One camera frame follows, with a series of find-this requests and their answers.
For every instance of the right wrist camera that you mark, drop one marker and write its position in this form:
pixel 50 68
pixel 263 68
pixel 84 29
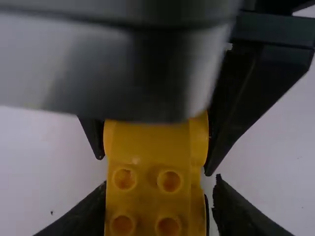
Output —
pixel 110 61

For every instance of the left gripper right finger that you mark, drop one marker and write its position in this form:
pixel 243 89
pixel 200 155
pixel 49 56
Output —
pixel 236 216

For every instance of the yellow toy car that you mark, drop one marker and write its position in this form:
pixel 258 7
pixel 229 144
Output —
pixel 152 172

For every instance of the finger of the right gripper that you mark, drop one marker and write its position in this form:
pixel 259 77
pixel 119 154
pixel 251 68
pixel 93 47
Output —
pixel 94 137
pixel 241 103

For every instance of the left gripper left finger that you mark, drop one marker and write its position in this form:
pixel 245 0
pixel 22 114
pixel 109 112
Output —
pixel 86 214

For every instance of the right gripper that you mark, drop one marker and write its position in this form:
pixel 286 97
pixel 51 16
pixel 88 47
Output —
pixel 283 34

